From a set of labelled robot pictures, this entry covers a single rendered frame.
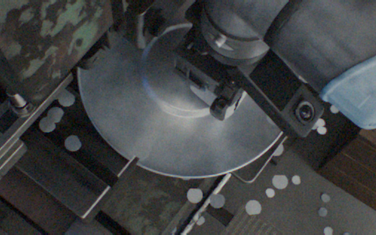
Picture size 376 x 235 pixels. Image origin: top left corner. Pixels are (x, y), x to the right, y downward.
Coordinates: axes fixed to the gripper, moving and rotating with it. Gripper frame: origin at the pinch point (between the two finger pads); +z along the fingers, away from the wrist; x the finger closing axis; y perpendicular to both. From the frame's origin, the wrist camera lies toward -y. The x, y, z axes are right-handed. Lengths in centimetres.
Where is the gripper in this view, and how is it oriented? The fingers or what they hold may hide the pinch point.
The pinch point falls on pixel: (230, 109)
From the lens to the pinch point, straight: 76.8
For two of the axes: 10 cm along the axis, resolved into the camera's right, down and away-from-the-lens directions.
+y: -8.0, -5.9, 1.5
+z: -0.6, 3.2, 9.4
